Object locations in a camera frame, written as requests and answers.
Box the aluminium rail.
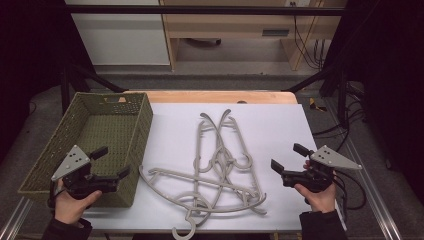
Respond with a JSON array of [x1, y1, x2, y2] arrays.
[[0, 196, 35, 240], [323, 98, 405, 240]]

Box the black horizontal frame bar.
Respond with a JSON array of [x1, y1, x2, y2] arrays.
[[64, 4, 346, 17]]

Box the person's right hand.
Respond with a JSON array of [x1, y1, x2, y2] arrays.
[[293, 182, 337, 214]]

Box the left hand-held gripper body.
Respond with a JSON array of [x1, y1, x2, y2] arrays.
[[51, 144, 118, 200]]

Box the white cabinet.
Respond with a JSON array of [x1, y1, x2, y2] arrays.
[[64, 0, 171, 66]]

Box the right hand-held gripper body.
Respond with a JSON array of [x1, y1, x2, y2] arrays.
[[282, 144, 363, 193]]

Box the black floor cables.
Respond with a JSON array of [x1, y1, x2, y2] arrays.
[[312, 81, 367, 153]]

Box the wooden desk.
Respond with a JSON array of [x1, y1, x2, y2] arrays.
[[159, 0, 348, 72]]

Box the black wall cables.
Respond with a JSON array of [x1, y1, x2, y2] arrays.
[[290, 1, 327, 71]]

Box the white wall socket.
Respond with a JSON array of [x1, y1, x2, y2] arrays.
[[284, 0, 312, 8]]

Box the white table mat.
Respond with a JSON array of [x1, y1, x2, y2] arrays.
[[64, 102, 348, 233]]

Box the person's left hand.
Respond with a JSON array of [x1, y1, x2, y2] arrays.
[[54, 180, 103, 225]]

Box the green woven basket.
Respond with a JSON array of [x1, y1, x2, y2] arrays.
[[18, 91, 154, 208]]

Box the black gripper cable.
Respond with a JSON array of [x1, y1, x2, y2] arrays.
[[332, 169, 368, 212]]

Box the yellow and black tool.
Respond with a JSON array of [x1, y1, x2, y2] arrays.
[[308, 97, 328, 113]]

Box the black curtain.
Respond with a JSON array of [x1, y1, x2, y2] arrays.
[[321, 0, 424, 194], [0, 0, 98, 164]]

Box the black frame strut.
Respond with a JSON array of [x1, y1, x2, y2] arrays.
[[60, 62, 128, 115], [282, 63, 350, 128]]

